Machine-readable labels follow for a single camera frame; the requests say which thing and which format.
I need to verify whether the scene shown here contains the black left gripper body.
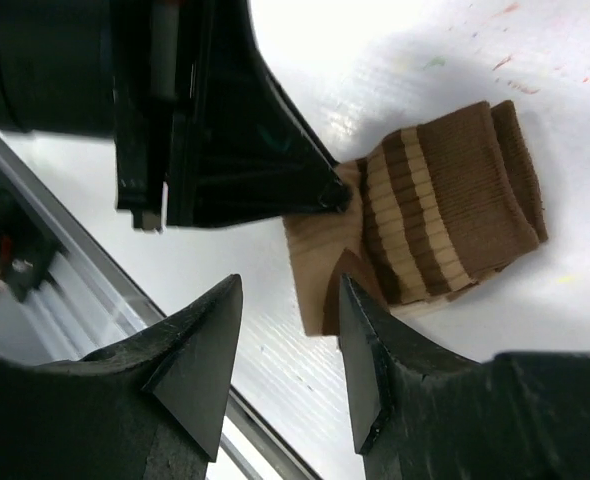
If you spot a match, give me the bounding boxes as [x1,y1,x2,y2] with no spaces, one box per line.
[0,1,181,230]

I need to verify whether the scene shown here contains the aluminium mounting rail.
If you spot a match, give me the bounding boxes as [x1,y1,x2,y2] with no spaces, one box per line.
[0,137,314,479]

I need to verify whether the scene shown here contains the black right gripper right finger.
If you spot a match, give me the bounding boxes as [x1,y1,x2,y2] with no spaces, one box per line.
[339,275,476,454]

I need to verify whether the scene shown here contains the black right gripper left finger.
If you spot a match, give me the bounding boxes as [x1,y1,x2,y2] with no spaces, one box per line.
[83,274,243,461]

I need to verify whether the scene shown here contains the brown striped sock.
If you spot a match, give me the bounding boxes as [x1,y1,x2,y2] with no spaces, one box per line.
[283,100,548,337]

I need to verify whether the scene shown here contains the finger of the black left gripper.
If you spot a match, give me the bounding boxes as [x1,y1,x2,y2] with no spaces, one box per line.
[167,1,351,228]

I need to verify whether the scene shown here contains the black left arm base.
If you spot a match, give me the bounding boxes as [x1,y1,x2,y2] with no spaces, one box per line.
[0,168,61,302]

